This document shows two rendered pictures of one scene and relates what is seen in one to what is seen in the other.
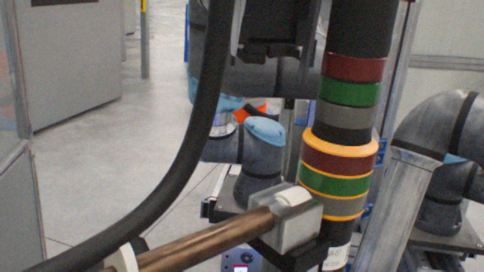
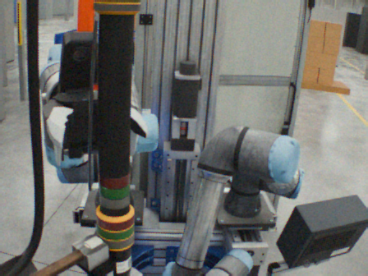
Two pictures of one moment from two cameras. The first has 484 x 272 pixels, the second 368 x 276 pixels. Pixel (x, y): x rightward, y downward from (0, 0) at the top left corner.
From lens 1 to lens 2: 20 cm
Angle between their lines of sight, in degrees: 11
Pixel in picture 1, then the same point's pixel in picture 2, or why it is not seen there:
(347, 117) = (112, 204)
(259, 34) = (75, 141)
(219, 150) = (80, 174)
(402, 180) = (205, 191)
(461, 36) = (264, 61)
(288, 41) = (94, 140)
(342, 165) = (114, 227)
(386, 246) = (198, 236)
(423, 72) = (241, 88)
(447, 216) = (250, 204)
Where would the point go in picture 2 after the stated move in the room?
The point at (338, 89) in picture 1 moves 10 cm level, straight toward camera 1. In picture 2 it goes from (106, 192) to (80, 253)
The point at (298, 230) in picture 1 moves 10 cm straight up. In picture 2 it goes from (95, 259) to (89, 179)
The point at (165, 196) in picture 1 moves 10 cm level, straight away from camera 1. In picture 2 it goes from (28, 256) to (26, 200)
